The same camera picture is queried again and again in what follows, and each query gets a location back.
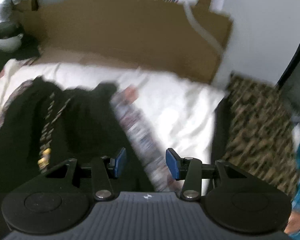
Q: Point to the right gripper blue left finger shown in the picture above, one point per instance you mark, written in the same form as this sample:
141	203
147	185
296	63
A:
117	164

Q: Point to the brown cardboard sheet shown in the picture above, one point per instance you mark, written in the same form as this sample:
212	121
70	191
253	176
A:
148	33

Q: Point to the leopard print garment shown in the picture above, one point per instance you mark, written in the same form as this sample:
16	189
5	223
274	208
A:
253	131

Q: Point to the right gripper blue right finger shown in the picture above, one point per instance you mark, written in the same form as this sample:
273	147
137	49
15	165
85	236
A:
173	162

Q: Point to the white bear print duvet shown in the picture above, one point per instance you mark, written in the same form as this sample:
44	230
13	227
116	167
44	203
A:
155	109

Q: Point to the grey plush toy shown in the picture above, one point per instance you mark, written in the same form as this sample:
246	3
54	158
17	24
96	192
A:
11	35

